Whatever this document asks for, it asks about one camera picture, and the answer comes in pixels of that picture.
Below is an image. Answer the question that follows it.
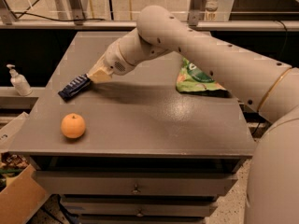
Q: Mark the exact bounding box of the orange fruit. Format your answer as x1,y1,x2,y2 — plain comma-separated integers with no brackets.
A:
61,113,86,138

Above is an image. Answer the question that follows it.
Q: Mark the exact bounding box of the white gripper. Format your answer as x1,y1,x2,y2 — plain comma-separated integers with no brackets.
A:
87,42,135,83

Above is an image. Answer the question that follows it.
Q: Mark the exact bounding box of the metal railing frame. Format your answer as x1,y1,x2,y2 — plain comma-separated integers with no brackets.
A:
0,0,299,32

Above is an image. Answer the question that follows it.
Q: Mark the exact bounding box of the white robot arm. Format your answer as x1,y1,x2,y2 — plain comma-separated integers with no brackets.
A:
88,6,299,224

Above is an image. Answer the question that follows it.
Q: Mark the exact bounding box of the green dang snack bag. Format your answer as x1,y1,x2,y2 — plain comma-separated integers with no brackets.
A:
176,58,230,98

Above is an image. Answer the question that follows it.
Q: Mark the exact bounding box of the cardboard box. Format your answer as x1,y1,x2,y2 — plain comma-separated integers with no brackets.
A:
0,112,50,224

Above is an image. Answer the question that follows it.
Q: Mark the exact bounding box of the grey drawer cabinet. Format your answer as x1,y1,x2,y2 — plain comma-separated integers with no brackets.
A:
10,32,255,224

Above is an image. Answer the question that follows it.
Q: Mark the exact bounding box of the black cable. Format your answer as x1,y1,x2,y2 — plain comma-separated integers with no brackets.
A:
12,11,107,22

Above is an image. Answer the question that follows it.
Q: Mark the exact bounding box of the white pump bottle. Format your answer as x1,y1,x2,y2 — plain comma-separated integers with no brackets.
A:
7,64,32,96

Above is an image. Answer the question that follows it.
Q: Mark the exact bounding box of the blue rxbar wrapper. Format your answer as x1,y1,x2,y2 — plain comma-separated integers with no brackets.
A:
58,74,91,101

